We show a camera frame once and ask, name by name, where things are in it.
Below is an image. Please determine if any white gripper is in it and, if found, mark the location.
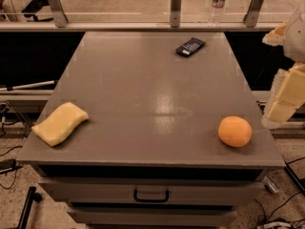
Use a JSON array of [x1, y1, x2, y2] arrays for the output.
[[261, 4, 305, 129]]

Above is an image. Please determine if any orange fruit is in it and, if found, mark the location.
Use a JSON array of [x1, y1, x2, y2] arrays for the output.
[[217, 115, 253, 148]]

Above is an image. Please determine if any clear plastic water bottle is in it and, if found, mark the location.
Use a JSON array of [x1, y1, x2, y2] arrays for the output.
[[208, 0, 226, 27]]

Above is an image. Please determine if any small metal can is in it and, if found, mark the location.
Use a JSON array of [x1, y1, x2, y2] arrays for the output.
[[263, 177, 279, 194]]

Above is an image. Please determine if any white power strip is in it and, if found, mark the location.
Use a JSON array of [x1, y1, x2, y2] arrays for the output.
[[256, 221, 293, 229]]

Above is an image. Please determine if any grey drawer cabinet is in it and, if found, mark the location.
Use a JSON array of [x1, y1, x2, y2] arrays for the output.
[[18, 32, 284, 227]]

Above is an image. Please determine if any yellow sponge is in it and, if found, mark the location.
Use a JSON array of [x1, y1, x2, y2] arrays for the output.
[[31, 102, 89, 147]]

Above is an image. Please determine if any seated person in background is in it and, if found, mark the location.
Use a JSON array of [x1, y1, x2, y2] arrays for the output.
[[0, 0, 54, 23]]

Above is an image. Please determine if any grey metal rod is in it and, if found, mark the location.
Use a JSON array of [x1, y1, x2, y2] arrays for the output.
[[0, 80, 58, 92]]

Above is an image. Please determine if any black stand leg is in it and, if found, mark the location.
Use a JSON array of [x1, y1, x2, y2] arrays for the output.
[[17, 186, 43, 229]]

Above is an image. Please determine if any black power adapter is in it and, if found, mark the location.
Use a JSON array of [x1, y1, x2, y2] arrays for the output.
[[0, 159, 16, 175]]

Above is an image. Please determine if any right metal railing post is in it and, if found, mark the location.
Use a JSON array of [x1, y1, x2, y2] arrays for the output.
[[243, 0, 264, 28]]

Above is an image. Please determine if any metal railing post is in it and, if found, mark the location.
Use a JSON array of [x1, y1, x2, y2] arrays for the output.
[[243, 0, 264, 28], [170, 0, 182, 28], [48, 0, 68, 28]]

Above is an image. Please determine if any middle metal railing post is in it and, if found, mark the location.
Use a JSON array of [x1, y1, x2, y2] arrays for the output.
[[170, 0, 182, 28]]

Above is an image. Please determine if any black drawer handle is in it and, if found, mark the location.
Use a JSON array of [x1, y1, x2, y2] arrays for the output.
[[133, 189, 170, 203]]

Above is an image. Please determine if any left metal railing post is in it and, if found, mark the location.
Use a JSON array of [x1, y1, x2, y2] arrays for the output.
[[48, 0, 68, 28]]

